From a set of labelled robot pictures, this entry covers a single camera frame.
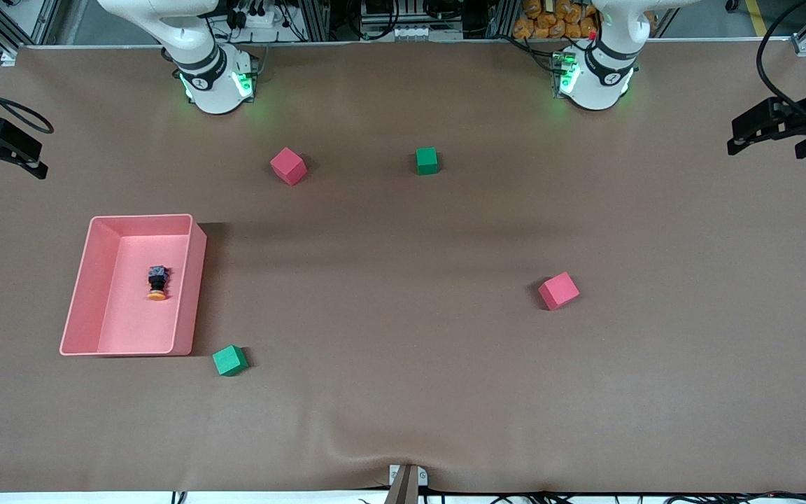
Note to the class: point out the pink plastic tray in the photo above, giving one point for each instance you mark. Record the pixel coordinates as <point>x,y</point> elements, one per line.
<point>144,315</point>

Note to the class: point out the orange-capped black push button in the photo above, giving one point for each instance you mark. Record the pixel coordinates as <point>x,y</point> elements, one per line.
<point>157,280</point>

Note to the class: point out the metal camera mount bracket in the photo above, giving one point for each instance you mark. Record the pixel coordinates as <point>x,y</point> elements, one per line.
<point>407,483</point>

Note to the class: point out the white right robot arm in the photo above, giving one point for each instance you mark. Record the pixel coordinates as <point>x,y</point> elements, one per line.
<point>214,91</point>

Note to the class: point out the pink foam cube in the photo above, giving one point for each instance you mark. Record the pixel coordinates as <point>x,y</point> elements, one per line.
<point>288,166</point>
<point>558,290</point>

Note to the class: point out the black equipment rack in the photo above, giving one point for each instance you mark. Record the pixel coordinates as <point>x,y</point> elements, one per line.
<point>410,14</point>

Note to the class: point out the brown table cloth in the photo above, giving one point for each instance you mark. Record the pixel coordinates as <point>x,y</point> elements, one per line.
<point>403,392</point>

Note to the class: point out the green foam cube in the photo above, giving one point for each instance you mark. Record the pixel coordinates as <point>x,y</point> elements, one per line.
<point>229,360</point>
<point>427,160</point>

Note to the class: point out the white power strip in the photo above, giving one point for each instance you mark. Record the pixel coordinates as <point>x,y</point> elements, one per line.
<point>256,15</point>

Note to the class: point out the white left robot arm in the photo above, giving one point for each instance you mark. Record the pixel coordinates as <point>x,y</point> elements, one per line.
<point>595,87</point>

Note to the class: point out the bag of orange items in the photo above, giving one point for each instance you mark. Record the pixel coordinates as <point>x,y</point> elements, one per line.
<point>557,19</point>

